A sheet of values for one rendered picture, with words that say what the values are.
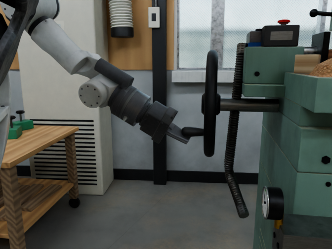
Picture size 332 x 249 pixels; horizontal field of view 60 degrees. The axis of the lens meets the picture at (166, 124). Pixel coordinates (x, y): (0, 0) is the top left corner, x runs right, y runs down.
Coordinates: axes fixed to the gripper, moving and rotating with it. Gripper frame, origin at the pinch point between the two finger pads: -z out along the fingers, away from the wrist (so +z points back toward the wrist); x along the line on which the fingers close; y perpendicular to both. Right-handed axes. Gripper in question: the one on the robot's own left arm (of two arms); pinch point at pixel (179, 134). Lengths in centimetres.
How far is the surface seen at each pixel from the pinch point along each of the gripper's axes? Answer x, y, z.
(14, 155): -66, -5, 54
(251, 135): -95, 108, -50
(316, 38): 23.5, 31.7, -17.4
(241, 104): 7.3, 13.9, -10.1
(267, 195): 14.9, -13.0, -19.3
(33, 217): -96, -16, 37
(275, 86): 16.8, 14.8, -13.7
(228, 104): 5.8, 12.8, -7.2
